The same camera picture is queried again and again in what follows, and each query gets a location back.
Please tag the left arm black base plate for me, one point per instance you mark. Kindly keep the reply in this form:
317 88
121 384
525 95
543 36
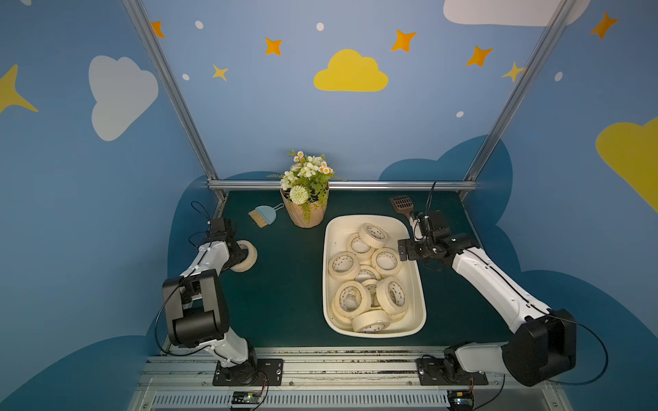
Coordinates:
266 371

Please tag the small circuit board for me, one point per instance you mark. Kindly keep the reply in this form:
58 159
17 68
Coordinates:
245 398
460 400

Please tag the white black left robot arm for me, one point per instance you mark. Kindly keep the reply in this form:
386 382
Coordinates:
196 311

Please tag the right small circuit board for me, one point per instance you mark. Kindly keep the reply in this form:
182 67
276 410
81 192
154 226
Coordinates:
460 400

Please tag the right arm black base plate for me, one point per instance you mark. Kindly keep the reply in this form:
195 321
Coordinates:
432 371

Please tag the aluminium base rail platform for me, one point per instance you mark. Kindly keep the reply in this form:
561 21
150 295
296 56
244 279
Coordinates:
331 378

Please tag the beige ribbed flower pot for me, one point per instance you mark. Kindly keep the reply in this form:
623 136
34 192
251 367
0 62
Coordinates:
304 216

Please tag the aluminium frame post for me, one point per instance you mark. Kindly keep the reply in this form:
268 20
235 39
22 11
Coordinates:
547 41
138 16

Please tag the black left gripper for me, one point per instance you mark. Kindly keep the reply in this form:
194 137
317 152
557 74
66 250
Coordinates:
235 253

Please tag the cream tape roll front upright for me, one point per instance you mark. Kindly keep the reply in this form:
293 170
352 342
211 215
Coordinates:
371 321

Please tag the cream tape roll centre small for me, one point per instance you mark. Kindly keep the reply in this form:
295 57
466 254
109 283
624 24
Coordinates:
367 272

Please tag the white green artificial flowers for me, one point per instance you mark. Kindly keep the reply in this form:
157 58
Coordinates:
308 178

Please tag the left small circuit board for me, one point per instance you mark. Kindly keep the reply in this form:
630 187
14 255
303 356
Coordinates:
245 398

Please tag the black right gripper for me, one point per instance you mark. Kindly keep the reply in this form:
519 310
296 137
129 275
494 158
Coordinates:
409 249

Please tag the left aluminium frame post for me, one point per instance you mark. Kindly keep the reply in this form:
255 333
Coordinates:
138 16

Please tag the light blue hand brush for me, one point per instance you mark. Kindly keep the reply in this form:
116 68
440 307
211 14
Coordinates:
264 216

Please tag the right aluminium frame post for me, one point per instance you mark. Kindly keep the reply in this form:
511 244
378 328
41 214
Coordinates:
547 41

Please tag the horizontal aluminium frame rail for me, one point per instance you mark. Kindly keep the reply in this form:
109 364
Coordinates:
252 185

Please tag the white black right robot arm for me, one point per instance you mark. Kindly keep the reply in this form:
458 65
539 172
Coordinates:
544 341

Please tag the cream plastic storage box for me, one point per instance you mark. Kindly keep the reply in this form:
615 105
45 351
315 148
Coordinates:
337 232

